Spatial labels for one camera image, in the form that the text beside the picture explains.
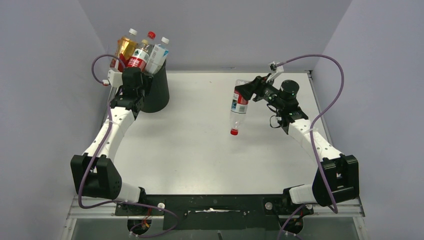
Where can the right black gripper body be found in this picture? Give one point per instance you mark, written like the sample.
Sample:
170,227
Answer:
266,91

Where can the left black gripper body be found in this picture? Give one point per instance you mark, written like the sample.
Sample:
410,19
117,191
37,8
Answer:
147,82

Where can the clear bottle red blue label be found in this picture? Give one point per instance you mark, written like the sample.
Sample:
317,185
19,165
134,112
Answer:
238,112

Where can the black plastic waste bin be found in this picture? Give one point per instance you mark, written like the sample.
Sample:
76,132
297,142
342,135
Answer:
158,96

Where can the clear bottle blue white label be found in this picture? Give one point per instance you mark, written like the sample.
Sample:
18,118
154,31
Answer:
158,56

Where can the gold red tea bottle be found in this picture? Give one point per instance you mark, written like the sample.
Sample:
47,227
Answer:
125,48

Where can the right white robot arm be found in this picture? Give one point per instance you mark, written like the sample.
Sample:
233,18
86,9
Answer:
337,176

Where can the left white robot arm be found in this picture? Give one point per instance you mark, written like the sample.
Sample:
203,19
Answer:
94,173

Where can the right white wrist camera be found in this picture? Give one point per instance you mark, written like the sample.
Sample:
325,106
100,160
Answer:
276,70

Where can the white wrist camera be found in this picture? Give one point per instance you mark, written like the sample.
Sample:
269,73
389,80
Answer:
114,78
276,70

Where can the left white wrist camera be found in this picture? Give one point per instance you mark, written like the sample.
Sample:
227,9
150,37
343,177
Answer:
114,78

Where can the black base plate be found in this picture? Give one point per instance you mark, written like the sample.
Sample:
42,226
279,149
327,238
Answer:
218,212

